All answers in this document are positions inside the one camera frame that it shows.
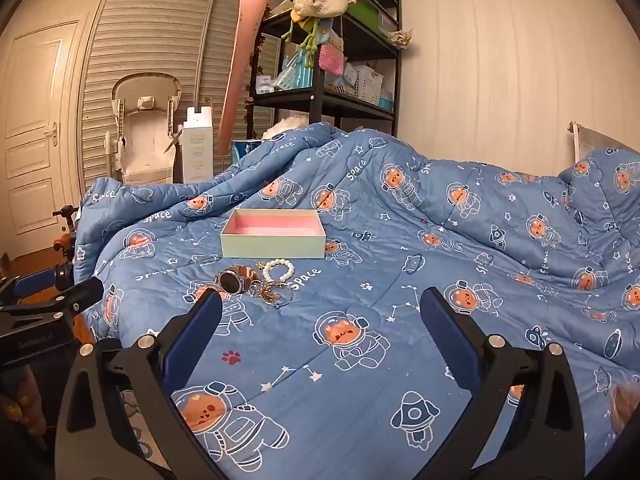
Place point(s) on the rose gold round watch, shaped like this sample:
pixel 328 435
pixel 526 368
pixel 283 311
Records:
pixel 230 281

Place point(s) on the white high chair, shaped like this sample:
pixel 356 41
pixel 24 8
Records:
pixel 145 135

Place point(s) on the blue package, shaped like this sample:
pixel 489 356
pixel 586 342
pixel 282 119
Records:
pixel 245 150

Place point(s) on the person's left hand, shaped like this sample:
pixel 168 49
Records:
pixel 27 412

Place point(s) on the pink knitted pouch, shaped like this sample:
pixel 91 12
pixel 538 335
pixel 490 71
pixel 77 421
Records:
pixel 331 59

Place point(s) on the white plastic basket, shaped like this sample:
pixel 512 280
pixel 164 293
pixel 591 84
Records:
pixel 367 85

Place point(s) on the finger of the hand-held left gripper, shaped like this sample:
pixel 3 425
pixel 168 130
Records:
pixel 35 282
pixel 82 292

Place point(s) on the black and orange tripod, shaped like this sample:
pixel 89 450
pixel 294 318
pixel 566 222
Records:
pixel 67 235

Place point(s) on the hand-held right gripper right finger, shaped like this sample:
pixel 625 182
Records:
pixel 450 342

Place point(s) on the pale green box pink lining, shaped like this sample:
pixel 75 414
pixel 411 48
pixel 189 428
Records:
pixel 272 247

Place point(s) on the white fluffy cloth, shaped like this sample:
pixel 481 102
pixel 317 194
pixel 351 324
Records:
pixel 287 125

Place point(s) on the tall white carton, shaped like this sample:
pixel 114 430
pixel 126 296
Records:
pixel 197 150

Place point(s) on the black metal shelf rack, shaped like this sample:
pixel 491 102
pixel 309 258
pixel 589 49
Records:
pixel 317 60

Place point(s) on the long pink board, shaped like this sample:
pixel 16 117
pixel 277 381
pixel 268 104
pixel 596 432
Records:
pixel 245 45

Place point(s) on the louvered closet doors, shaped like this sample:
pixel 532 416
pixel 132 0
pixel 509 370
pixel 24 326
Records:
pixel 145 25

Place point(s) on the green frog plush toy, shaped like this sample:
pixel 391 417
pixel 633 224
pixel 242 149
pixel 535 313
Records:
pixel 306 42

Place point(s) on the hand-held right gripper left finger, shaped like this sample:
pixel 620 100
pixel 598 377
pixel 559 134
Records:
pixel 192 347

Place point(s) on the gold ornate brooch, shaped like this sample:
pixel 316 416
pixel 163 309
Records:
pixel 266 294

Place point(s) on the green bag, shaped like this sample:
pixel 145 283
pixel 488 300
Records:
pixel 372 7

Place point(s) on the blue striped box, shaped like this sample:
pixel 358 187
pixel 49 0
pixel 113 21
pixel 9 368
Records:
pixel 297 75

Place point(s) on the white panelled door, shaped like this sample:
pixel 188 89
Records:
pixel 35 110

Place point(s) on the crumpled paper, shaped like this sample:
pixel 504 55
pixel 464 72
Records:
pixel 401 37

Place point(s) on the blue astronaut bear blanket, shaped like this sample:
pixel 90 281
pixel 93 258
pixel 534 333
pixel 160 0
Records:
pixel 350 270

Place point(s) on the thin gold bangle with charm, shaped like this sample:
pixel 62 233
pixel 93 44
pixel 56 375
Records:
pixel 287 302

